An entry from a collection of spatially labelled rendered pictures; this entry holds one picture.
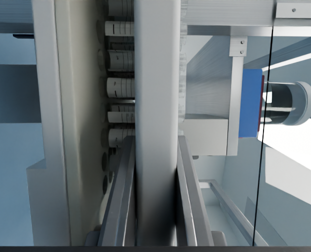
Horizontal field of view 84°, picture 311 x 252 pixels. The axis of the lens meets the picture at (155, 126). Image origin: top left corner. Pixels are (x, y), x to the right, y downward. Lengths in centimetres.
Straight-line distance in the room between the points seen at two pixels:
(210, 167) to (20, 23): 456
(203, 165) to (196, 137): 417
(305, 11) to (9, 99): 87
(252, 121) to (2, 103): 82
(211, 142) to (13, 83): 67
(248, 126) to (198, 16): 33
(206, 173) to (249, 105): 428
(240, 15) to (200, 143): 32
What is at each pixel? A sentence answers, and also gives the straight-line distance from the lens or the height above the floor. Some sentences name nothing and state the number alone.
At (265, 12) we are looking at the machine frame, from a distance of 52.
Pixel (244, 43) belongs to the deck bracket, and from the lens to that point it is 54.
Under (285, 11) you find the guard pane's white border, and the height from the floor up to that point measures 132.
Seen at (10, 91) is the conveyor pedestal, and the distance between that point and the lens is 77.
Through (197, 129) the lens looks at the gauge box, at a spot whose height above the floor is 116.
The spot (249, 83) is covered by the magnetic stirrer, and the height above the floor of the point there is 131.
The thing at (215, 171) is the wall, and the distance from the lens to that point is 485.
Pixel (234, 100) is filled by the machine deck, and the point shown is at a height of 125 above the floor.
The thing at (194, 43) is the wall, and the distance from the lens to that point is 407.
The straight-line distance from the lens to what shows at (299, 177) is 57.
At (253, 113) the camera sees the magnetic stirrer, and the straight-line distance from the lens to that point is 58.
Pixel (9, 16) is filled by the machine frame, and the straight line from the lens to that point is 54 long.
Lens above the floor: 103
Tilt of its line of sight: 1 degrees up
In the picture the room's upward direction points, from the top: 90 degrees clockwise
